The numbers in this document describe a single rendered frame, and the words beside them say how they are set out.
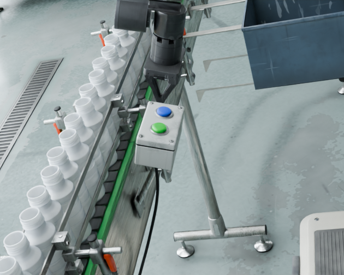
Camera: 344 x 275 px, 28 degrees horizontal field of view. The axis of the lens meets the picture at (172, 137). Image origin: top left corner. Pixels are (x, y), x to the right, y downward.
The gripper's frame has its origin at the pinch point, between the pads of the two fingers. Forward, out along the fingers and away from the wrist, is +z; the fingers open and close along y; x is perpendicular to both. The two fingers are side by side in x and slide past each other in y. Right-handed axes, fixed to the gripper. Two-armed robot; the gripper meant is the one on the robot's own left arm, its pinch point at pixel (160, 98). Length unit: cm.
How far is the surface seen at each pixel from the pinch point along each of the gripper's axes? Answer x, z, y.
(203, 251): 15, 120, -80
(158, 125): 0.1, 6.8, -0.1
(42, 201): -16.1, 9.5, 24.8
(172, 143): 3.8, 7.8, 3.4
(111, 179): -8.7, 22.9, 0.1
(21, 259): -15.9, 11.5, 37.0
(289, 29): 28, 17, -74
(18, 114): -104, 164, -205
